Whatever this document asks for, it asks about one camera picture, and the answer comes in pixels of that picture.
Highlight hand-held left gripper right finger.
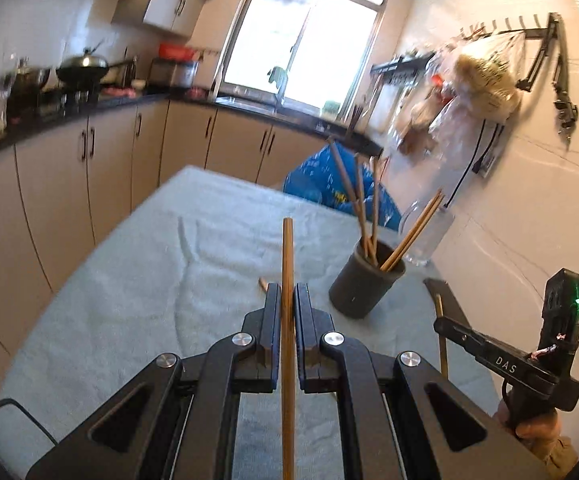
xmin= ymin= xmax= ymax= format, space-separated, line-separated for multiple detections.
xmin=294 ymin=283 xmax=551 ymax=480

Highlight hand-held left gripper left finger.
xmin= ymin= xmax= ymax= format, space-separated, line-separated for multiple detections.
xmin=26 ymin=284 xmax=283 ymax=480

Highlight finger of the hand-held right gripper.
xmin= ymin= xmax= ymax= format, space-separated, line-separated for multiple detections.
xmin=433 ymin=316 xmax=558 ymax=394

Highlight dark grey chopstick holder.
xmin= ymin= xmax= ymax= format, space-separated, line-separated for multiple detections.
xmin=328 ymin=237 xmax=407 ymax=320

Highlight bunch of wooden chopsticks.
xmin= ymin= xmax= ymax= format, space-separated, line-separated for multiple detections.
xmin=325 ymin=135 xmax=447 ymax=274

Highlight person's right hand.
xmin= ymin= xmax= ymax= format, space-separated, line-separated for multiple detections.
xmin=493 ymin=399 xmax=563 ymax=450

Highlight black smartphone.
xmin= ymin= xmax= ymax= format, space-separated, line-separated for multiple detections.
xmin=423 ymin=277 xmax=471 ymax=332

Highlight light blue table cloth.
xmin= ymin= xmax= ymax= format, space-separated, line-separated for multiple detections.
xmin=0 ymin=165 xmax=503 ymax=480

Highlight clear glass pitcher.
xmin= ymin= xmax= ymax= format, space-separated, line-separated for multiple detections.
xmin=398 ymin=199 xmax=457 ymax=267

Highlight blue plastic bag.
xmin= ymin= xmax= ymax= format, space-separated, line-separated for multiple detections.
xmin=282 ymin=142 xmax=403 ymax=232

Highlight white hanging plastic bag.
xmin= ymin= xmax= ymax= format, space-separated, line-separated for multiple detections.
xmin=427 ymin=94 xmax=481 ymax=162

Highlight kitchen sink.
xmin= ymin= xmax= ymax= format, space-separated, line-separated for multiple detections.
xmin=218 ymin=96 xmax=281 ymax=112

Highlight clear hanging bag brown contents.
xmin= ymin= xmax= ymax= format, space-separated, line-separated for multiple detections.
xmin=394 ymin=94 xmax=443 ymax=159

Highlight kitchen faucet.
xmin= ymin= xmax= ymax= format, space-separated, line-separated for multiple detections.
xmin=273 ymin=67 xmax=291 ymax=107

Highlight yellowish hanging plastic bag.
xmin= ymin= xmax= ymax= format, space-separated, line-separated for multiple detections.
xmin=451 ymin=34 xmax=526 ymax=122

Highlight beige lower cabinets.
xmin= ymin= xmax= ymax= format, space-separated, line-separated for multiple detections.
xmin=0 ymin=99 xmax=331 ymax=411

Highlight black kitchen countertop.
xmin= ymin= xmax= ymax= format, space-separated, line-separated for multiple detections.
xmin=0 ymin=84 xmax=386 ymax=172

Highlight silver rice cooker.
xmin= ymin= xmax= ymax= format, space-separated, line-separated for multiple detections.
xmin=148 ymin=56 xmax=200 ymax=89

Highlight kitchen window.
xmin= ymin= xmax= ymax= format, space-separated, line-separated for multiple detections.
xmin=213 ymin=0 xmax=396 ymax=117

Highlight dark electric kettle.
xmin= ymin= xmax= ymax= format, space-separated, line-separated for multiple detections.
xmin=120 ymin=54 xmax=140 ymax=89

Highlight red plastic basin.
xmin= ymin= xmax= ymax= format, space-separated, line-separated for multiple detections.
xmin=158 ymin=42 xmax=196 ymax=60

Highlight black gas stove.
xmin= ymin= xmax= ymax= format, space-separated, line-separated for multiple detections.
xmin=38 ymin=86 xmax=101 ymax=117

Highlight steel wok with lid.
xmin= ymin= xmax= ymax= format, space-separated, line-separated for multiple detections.
xmin=56 ymin=46 xmax=126 ymax=93

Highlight steel pot with lid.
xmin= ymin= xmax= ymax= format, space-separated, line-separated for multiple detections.
xmin=5 ymin=66 xmax=53 ymax=107

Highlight wall socket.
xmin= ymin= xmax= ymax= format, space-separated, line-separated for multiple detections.
xmin=471 ymin=149 xmax=499 ymax=179

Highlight black power cable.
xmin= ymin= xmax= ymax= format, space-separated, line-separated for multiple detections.
xmin=443 ymin=119 xmax=506 ymax=209

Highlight black wall hook rack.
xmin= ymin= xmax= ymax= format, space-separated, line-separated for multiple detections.
xmin=461 ymin=11 xmax=579 ymax=149

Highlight black wall shelf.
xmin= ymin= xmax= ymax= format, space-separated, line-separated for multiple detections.
xmin=370 ymin=51 xmax=439 ymax=87

